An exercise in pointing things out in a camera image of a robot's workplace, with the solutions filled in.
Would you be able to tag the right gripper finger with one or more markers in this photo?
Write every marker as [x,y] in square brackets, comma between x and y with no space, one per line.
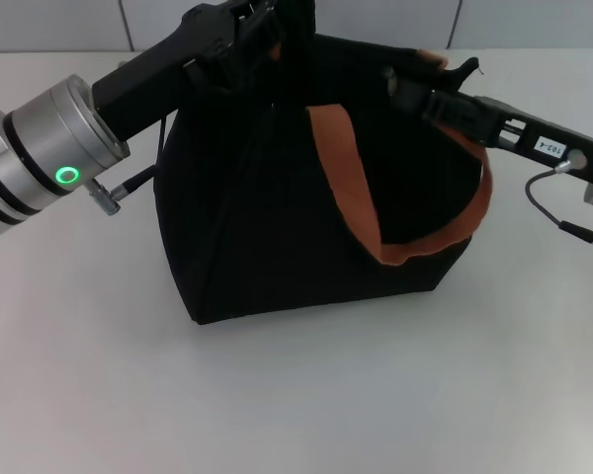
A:
[410,91]

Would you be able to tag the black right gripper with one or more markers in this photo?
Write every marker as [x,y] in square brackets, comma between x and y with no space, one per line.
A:
[578,140]

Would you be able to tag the silver zipper pull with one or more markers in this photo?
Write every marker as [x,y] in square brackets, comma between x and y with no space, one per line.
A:
[389,79]

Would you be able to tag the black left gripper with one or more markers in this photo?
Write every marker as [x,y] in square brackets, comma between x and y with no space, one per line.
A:
[143,84]

